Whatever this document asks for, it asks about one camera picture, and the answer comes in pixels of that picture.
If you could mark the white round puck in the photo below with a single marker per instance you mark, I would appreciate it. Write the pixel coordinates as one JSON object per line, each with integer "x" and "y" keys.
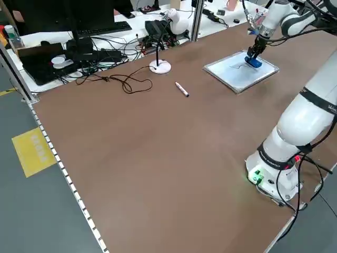
{"x": 59, "y": 61}

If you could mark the long dark power supply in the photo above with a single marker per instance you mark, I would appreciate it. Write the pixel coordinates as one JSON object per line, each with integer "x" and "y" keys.
{"x": 156, "y": 27}

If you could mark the blue whiteboard eraser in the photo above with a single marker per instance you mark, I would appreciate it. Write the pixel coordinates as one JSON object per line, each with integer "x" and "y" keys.
{"x": 254, "y": 63}

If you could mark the clear plastic pen cup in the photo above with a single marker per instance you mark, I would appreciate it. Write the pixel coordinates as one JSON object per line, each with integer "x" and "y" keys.
{"x": 256, "y": 22}

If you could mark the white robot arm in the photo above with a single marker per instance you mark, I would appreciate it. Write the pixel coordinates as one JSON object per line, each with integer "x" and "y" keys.
{"x": 297, "y": 124}
{"x": 292, "y": 18}

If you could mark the aluminium corner frame post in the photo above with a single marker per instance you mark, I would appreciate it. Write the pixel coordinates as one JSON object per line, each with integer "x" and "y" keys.
{"x": 15, "y": 76}

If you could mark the silver framed whiteboard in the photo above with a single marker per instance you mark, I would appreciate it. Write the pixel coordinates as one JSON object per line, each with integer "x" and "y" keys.
{"x": 237, "y": 76}

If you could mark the black keyboard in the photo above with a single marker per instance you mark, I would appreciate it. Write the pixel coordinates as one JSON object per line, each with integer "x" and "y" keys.
{"x": 105, "y": 27}

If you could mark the white desk lamp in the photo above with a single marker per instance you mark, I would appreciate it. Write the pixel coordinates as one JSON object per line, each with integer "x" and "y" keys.
{"x": 160, "y": 67}

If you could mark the yellow floor sign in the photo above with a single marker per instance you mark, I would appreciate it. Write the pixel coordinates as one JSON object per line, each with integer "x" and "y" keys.
{"x": 33, "y": 151}

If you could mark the white blue whiteboard marker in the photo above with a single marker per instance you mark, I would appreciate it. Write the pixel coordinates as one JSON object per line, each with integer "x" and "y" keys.
{"x": 182, "y": 89}

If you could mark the black desk power strip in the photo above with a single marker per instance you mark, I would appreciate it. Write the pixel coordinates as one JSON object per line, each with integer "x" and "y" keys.
{"x": 212, "y": 15}

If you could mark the black computer monitor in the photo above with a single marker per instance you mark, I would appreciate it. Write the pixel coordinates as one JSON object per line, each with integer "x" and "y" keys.
{"x": 65, "y": 13}

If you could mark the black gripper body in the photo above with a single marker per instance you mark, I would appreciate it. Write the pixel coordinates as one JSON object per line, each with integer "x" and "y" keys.
{"x": 260, "y": 42}

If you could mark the circuit board with red light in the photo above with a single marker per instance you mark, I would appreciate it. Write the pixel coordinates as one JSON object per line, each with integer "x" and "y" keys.
{"x": 150, "y": 44}

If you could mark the black laptop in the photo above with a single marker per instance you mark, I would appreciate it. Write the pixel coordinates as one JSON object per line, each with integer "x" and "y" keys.
{"x": 39, "y": 66}

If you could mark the pink round container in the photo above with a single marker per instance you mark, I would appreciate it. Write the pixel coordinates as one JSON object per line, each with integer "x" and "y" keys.
{"x": 232, "y": 4}

